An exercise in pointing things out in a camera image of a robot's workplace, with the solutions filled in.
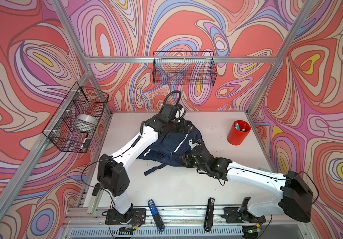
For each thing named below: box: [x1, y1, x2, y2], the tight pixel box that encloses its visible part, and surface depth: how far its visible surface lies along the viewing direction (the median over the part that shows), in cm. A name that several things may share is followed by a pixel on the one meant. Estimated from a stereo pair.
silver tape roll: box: [76, 114, 99, 126], surface depth 74 cm
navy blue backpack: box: [138, 128, 204, 177], surface depth 90 cm
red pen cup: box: [226, 119, 252, 146], surface depth 98 cm
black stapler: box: [203, 197, 215, 232], surface depth 73 cm
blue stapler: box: [147, 199, 166, 233], surface depth 73 cm
